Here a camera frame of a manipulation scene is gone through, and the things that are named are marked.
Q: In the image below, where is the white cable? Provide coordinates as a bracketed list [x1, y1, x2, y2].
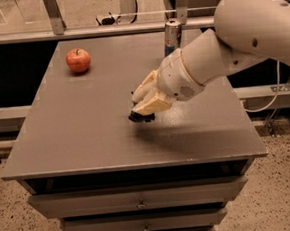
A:
[238, 60, 285, 115]

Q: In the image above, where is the red apple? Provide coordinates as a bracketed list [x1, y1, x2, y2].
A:
[66, 48, 91, 74]

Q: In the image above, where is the silver blue energy drink can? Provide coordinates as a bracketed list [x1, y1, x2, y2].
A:
[164, 18, 182, 57]

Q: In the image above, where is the dark blue rxbar wrapper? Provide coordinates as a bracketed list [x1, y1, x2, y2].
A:
[128, 109, 155, 123]

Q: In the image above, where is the top grey drawer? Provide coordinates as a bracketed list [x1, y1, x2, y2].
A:
[28, 176, 247, 219]

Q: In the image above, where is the grey metal railing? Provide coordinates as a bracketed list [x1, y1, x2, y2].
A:
[0, 0, 290, 46]

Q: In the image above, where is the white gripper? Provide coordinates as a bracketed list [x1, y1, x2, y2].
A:
[132, 49, 205, 116]

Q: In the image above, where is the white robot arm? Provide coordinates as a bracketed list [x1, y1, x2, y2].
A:
[132, 0, 290, 117]

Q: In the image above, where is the middle grey drawer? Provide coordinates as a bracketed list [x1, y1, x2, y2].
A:
[61, 207, 227, 231]

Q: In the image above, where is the black object behind glass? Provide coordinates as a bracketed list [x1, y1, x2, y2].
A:
[95, 14, 121, 26]

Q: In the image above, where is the grey drawer cabinet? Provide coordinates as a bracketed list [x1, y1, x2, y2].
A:
[2, 33, 267, 224]

